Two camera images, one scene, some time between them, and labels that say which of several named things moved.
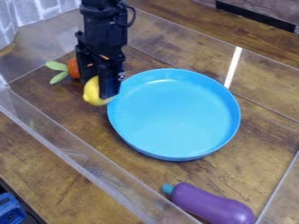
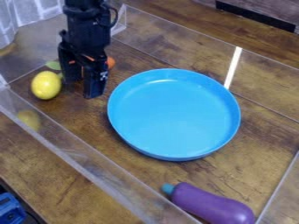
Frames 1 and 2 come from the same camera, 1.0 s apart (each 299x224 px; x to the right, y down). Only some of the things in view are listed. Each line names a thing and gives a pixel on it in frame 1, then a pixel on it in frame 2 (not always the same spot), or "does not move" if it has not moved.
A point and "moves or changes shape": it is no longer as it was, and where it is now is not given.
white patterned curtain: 22,12 does not move
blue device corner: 14,213 does not move
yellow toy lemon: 91,94 moves or changes shape
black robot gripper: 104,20 → 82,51
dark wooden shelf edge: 255,16 does not move
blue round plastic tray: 175,114 does not move
